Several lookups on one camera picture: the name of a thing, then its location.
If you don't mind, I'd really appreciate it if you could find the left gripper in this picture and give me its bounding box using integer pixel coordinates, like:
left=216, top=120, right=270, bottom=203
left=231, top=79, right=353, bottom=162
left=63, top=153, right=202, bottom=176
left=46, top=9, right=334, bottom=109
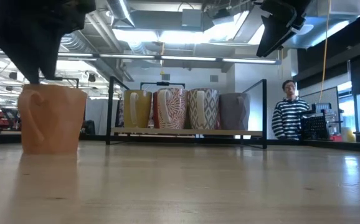
left=0, top=0, right=97, bottom=85

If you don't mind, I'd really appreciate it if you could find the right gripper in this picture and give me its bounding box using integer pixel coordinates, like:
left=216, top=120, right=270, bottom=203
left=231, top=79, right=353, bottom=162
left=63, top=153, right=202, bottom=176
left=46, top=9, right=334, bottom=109
left=256, top=0, right=313, bottom=58

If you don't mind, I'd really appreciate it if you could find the plain orange mug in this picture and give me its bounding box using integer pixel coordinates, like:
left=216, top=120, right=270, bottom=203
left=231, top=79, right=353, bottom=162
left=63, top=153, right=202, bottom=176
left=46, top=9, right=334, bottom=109
left=17, top=83, right=88, bottom=156

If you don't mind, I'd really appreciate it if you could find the lavender grey mug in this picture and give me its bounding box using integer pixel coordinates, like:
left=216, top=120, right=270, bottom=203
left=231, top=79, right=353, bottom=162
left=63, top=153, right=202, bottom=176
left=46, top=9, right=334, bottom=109
left=219, top=92, right=251, bottom=131

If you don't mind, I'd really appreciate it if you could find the diamond patterned white mug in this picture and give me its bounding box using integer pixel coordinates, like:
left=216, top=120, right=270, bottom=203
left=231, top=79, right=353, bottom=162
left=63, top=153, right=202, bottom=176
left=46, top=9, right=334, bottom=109
left=187, top=88, right=220, bottom=130

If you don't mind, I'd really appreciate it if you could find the yellow mug with cream handle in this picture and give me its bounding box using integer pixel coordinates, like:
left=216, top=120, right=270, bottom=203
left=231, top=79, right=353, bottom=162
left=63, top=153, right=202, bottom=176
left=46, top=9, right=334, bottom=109
left=123, top=89, right=153, bottom=129

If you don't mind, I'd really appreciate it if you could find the pink floral patterned mug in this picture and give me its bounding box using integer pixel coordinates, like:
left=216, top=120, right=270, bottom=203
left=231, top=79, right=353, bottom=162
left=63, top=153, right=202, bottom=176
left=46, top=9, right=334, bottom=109
left=156, top=87, right=189, bottom=130

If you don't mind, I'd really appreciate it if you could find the person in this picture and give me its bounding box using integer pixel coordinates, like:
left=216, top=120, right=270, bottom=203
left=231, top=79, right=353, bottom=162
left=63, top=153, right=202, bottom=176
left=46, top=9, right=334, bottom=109
left=272, top=79, right=311, bottom=141

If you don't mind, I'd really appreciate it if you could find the long ceiling light strip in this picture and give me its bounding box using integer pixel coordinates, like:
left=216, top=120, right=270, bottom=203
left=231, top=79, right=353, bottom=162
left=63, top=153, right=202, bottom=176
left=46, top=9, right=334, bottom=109
left=57, top=52, right=282, bottom=65

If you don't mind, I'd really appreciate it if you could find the black mesh basket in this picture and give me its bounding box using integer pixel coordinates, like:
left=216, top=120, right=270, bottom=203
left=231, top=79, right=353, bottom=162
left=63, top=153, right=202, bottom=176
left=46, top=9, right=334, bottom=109
left=300, top=108, right=332, bottom=141

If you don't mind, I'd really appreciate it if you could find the yellow container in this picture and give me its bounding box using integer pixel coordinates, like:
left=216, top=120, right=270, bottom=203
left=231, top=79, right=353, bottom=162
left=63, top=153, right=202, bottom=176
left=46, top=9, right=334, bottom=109
left=343, top=126, right=357, bottom=142

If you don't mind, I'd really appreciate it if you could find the yellow hanging cable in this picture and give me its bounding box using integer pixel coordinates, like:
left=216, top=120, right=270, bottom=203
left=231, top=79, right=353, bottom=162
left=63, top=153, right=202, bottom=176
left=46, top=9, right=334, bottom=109
left=318, top=0, right=332, bottom=103

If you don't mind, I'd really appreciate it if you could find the silver ceiling duct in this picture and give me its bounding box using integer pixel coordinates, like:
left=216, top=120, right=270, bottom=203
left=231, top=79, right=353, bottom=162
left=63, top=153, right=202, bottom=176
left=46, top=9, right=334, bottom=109
left=107, top=0, right=136, bottom=29

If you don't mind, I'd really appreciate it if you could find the black aluminium table frame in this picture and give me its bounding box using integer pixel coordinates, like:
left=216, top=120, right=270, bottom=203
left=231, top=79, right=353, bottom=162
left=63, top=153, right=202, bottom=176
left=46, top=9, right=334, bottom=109
left=0, top=132, right=360, bottom=154

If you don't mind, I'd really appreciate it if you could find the wooden shelf with black frame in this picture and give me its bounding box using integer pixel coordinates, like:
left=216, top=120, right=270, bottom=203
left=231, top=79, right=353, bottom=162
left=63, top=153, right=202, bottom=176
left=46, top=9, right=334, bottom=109
left=105, top=76, right=268, bottom=149

